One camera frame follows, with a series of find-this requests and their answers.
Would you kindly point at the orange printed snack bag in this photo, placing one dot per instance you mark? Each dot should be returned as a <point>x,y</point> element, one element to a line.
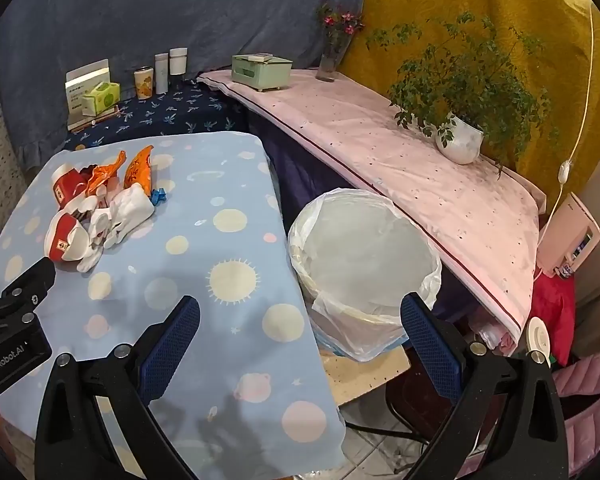
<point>139,172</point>

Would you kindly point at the pink tablecloth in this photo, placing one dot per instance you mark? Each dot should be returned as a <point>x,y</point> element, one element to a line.
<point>380,160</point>

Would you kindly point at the navy patterned cloth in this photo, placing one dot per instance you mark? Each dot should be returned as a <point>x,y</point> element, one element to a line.
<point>180,110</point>

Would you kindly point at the pink plastic bag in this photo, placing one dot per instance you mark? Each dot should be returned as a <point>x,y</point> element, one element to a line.
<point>490,335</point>

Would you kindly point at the pink appliance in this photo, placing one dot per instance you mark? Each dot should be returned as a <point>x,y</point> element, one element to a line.
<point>572,240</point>

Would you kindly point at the slim white bottle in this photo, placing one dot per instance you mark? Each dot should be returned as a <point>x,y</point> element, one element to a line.
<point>161,72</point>

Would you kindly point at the green tissue box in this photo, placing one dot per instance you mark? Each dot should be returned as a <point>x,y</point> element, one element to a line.
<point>260,75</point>

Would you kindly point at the dark purple cloth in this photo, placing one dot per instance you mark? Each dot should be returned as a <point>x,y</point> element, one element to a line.
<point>290,170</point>

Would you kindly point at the glass vase with pink flowers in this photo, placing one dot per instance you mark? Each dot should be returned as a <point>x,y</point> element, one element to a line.
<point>327,65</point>

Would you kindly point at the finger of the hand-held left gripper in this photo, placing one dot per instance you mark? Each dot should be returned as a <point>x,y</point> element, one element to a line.
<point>25,282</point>

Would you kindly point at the white capped dark bottle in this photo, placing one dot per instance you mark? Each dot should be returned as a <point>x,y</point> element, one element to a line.
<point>178,62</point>

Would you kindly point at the beige stool top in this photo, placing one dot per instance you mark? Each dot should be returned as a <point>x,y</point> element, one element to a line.
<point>360,375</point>

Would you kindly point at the round white disc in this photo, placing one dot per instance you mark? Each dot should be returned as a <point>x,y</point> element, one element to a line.
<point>537,340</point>

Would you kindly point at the red cloth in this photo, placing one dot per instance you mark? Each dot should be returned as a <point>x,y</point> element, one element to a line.
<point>555,310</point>

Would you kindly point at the white tissue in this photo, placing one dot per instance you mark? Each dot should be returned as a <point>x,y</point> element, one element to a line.
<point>120,215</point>

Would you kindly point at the green tissue pack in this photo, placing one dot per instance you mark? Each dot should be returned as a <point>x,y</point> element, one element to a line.
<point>100,97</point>

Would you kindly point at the pink down jacket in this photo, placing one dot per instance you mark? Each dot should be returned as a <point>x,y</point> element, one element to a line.
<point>590,400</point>

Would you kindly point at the blue-grey curtain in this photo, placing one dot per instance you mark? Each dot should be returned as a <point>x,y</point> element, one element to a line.
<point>130,20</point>

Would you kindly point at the orange wrapper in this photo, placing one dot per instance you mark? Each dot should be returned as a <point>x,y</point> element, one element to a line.
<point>105,170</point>

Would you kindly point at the potted green plant white pot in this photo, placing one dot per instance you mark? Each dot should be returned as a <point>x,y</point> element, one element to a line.
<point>460,140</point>

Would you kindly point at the yellow curtain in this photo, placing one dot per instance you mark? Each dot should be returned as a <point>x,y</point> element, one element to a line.
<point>480,0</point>

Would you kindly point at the light blue dotted tablecloth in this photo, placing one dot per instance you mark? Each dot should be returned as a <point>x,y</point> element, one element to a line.
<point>205,260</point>

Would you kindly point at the red and white paper cup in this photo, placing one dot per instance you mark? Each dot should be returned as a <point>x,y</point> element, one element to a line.
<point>62,240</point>
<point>62,185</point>

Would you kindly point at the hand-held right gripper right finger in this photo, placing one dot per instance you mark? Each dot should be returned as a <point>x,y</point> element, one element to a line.
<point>430,355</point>

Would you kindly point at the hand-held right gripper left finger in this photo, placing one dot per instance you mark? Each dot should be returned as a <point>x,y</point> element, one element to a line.
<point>172,345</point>

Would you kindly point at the patterned orange can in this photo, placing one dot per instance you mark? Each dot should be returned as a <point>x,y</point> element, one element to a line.
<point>142,85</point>

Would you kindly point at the trash bin with white liner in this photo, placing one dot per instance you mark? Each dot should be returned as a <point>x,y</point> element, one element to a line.
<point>365,245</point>

